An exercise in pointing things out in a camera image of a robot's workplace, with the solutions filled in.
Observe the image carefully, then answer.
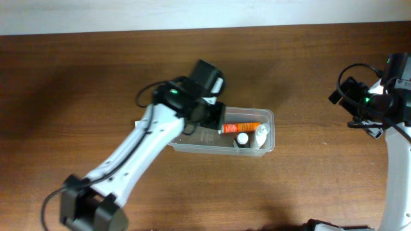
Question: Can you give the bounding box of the black cable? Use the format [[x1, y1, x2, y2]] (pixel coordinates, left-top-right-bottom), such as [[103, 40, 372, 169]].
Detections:
[[40, 75, 227, 231], [336, 62, 411, 144]]

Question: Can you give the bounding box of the dark bottle white cap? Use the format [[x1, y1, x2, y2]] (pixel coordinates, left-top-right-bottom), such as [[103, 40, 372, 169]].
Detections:
[[233, 133, 249, 148]]

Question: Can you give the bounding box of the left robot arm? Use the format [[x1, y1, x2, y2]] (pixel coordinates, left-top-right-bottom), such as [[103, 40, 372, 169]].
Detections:
[[60, 60, 225, 230]]

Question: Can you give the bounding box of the right black cable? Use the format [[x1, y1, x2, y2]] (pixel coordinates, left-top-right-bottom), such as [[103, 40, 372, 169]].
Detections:
[[336, 62, 411, 144]]

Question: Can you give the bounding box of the orange tablet tube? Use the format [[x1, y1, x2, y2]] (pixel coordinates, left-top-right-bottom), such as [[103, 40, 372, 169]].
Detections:
[[218, 123, 261, 134]]

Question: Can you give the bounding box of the clear plastic container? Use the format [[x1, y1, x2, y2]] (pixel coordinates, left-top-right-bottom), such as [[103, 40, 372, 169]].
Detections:
[[169, 107, 275, 157]]

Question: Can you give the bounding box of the left black cable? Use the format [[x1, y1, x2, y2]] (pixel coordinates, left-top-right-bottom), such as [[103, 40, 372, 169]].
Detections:
[[40, 75, 227, 231]]

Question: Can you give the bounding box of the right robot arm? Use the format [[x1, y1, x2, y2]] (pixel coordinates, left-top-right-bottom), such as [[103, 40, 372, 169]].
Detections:
[[329, 53, 410, 230]]

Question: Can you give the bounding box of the white plastic bottle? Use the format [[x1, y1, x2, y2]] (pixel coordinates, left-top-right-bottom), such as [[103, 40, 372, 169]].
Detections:
[[250, 123, 271, 149]]

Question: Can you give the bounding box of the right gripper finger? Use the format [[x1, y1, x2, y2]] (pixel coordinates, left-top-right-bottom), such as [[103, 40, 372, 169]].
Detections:
[[328, 90, 342, 105], [347, 117, 382, 129]]

